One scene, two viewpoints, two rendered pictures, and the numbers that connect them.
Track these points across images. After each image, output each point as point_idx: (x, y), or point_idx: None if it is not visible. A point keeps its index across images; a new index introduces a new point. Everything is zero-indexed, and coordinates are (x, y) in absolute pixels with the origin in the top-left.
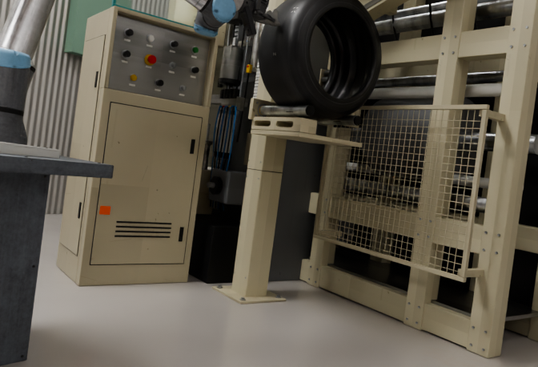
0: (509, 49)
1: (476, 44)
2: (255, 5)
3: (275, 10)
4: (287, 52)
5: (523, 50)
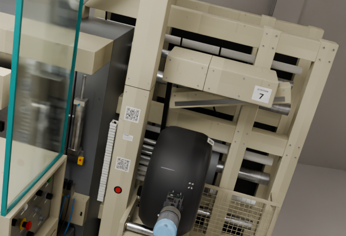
0: (284, 156)
1: (261, 144)
2: (178, 208)
3: (180, 194)
4: (186, 220)
5: (294, 160)
